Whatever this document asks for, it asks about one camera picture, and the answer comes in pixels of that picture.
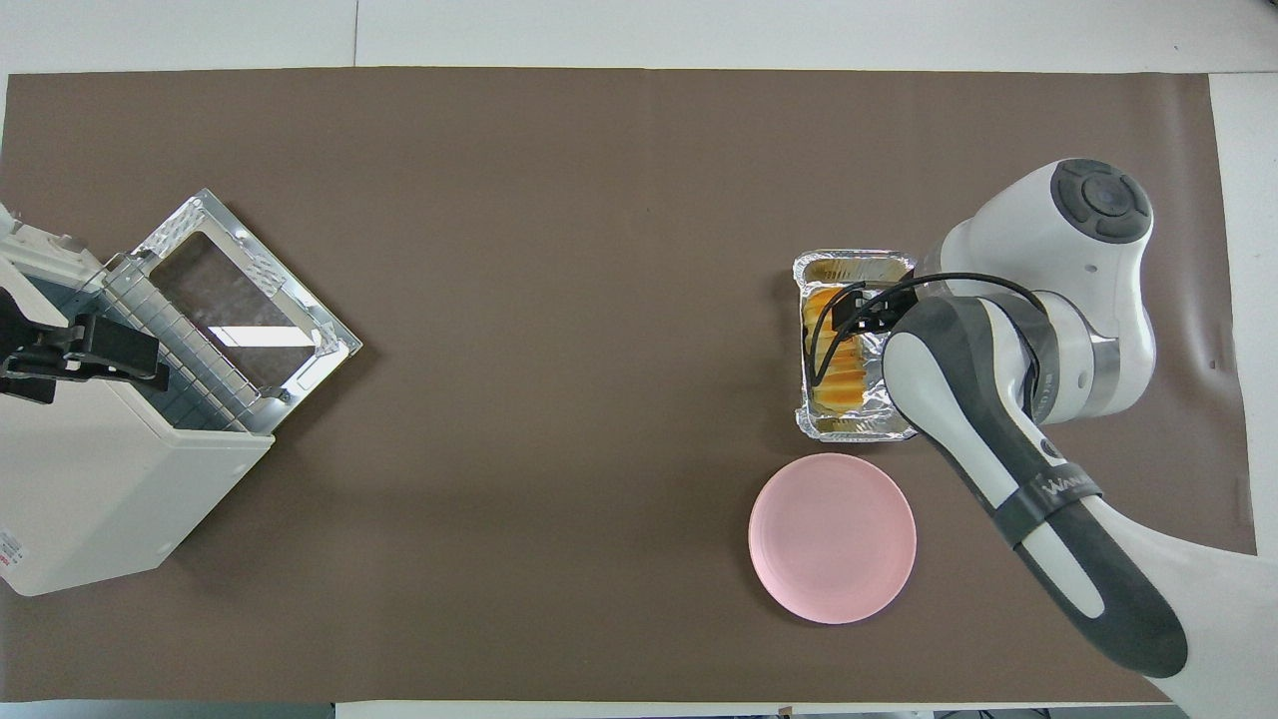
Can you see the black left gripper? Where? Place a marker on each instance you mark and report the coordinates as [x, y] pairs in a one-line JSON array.
[[25, 345]]

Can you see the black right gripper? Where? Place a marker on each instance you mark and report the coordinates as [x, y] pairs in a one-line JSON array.
[[884, 308]]

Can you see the sliced golden bread loaf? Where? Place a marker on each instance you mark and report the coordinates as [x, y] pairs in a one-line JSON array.
[[844, 374]]

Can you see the aluminium foil tray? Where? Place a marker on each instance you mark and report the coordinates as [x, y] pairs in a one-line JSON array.
[[849, 427]]

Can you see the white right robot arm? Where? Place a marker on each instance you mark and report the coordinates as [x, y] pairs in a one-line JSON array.
[[1078, 280]]

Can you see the cream toaster oven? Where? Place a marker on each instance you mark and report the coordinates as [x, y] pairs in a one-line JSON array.
[[90, 479]]

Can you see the glass chrome oven door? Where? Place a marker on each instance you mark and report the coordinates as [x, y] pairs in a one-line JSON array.
[[300, 310]]

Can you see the pink round plate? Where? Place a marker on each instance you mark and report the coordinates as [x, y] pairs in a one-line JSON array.
[[832, 539]]

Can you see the brown table mat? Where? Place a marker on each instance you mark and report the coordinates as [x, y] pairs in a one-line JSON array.
[[599, 300]]

